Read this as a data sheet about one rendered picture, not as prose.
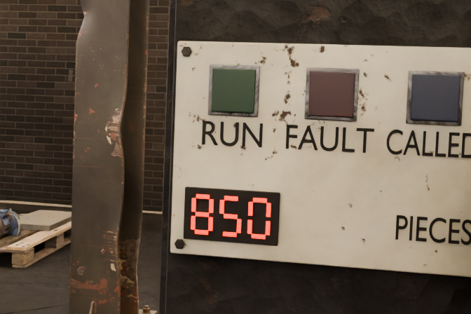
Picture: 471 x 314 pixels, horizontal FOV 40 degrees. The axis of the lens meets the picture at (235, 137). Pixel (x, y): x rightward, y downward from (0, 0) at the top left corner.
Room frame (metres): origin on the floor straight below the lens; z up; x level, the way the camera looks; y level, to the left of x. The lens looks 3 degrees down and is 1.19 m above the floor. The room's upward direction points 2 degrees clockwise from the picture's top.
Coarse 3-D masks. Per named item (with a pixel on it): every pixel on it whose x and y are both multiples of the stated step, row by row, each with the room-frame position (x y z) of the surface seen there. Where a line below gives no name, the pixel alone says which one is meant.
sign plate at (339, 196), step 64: (192, 64) 0.54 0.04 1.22; (256, 64) 0.53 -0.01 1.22; (320, 64) 0.52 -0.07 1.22; (384, 64) 0.51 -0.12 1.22; (448, 64) 0.50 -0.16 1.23; (192, 128) 0.53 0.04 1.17; (256, 128) 0.53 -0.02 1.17; (320, 128) 0.52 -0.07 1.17; (384, 128) 0.51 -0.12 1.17; (448, 128) 0.50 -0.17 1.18; (192, 192) 0.53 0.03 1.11; (256, 192) 0.52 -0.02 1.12; (320, 192) 0.52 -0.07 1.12; (384, 192) 0.51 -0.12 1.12; (448, 192) 0.50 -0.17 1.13; (256, 256) 0.52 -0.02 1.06; (320, 256) 0.52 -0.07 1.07; (384, 256) 0.51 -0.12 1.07; (448, 256) 0.50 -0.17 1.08
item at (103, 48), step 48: (96, 0) 3.09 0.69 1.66; (144, 0) 3.36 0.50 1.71; (96, 48) 3.09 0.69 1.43; (144, 48) 3.36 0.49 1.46; (96, 96) 3.08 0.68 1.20; (144, 96) 3.36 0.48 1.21; (96, 144) 3.08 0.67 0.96; (96, 192) 3.08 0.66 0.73; (96, 240) 3.08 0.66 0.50; (96, 288) 3.08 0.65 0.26
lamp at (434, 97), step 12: (420, 84) 0.50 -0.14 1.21; (432, 84) 0.50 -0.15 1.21; (444, 84) 0.50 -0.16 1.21; (456, 84) 0.49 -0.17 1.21; (420, 96) 0.50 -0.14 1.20; (432, 96) 0.50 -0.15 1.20; (444, 96) 0.50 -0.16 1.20; (456, 96) 0.49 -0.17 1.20; (420, 108) 0.50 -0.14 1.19; (432, 108) 0.50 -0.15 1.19; (444, 108) 0.50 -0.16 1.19; (456, 108) 0.49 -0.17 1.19; (420, 120) 0.50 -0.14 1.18; (432, 120) 0.50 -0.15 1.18; (444, 120) 0.50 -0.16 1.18; (456, 120) 0.49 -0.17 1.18
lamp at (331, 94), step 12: (312, 72) 0.51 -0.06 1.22; (324, 72) 0.51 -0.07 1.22; (336, 72) 0.51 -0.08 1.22; (348, 72) 0.51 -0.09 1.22; (312, 84) 0.51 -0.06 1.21; (324, 84) 0.51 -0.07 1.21; (336, 84) 0.51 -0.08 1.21; (348, 84) 0.51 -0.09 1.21; (312, 96) 0.51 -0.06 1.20; (324, 96) 0.51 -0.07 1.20; (336, 96) 0.51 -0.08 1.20; (348, 96) 0.51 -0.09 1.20; (312, 108) 0.51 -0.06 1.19; (324, 108) 0.51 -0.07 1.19; (336, 108) 0.51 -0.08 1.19; (348, 108) 0.51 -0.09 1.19
